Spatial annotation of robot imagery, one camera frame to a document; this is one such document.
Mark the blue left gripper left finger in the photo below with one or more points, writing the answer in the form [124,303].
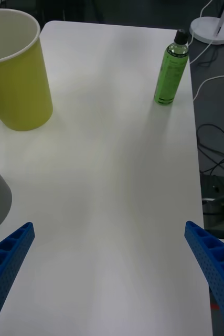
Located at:
[9,262]

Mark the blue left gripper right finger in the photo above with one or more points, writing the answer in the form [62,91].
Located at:
[216,273]

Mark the green plastic bottle black cap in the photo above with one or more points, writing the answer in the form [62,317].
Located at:
[169,78]

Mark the yellow-green plastic bin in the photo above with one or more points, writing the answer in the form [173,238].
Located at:
[20,92]

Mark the white round base with pole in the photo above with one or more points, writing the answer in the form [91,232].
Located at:
[206,26]

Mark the grey metal frame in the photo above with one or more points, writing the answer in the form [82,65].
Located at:
[219,207]

